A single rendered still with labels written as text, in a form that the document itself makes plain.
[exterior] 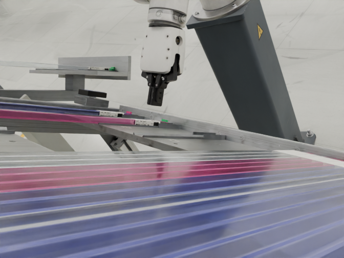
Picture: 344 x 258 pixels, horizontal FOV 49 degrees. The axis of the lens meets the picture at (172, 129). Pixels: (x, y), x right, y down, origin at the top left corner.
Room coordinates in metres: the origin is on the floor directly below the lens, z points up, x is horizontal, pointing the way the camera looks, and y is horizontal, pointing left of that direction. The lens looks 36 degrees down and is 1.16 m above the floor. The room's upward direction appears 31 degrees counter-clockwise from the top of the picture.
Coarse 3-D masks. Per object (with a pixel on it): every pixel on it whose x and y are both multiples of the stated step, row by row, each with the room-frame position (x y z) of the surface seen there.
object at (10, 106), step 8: (0, 104) 0.58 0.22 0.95; (8, 104) 0.59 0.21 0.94; (16, 104) 0.59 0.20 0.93; (24, 104) 0.60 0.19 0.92; (32, 104) 0.61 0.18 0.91; (56, 112) 0.62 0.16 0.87; (64, 112) 0.62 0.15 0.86; (72, 112) 0.63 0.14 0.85; (80, 112) 0.63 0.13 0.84; (88, 112) 0.64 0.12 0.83; (96, 112) 0.65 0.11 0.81
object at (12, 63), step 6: (0, 60) 0.83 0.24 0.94; (12, 66) 0.84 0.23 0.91; (18, 66) 0.85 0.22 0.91; (24, 66) 0.85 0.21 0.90; (30, 66) 0.86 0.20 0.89; (36, 66) 0.87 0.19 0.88; (42, 66) 0.87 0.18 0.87; (48, 66) 0.88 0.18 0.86; (54, 66) 0.89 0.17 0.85; (60, 66) 0.90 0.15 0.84; (66, 66) 0.90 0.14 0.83; (72, 66) 0.91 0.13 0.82; (78, 66) 0.92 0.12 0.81; (84, 66) 0.93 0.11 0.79
